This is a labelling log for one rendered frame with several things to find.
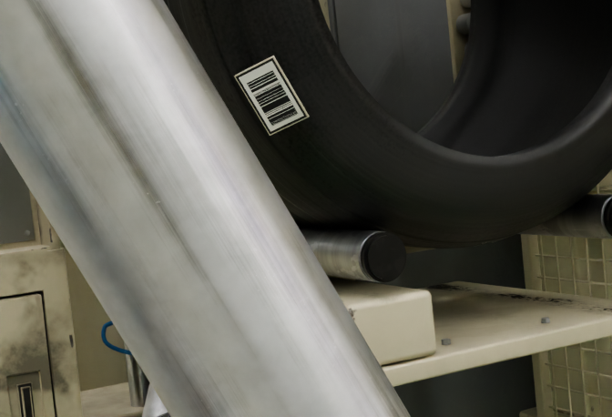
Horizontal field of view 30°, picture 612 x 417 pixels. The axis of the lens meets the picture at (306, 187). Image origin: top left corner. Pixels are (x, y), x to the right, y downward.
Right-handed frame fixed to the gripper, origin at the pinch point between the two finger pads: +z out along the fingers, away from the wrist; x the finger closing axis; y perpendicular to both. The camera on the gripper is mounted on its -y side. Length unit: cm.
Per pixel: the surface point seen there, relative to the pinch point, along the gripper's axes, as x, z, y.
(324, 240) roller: -5.4, 12.9, 18.5
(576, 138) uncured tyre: 17.1, 22.9, 27.1
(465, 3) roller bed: 2, 77, 37
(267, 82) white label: 0.0, 13.5, 1.6
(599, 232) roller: 14.4, 21.3, 37.6
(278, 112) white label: -0.6, 12.7, 4.1
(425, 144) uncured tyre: 7.4, 15.1, 15.0
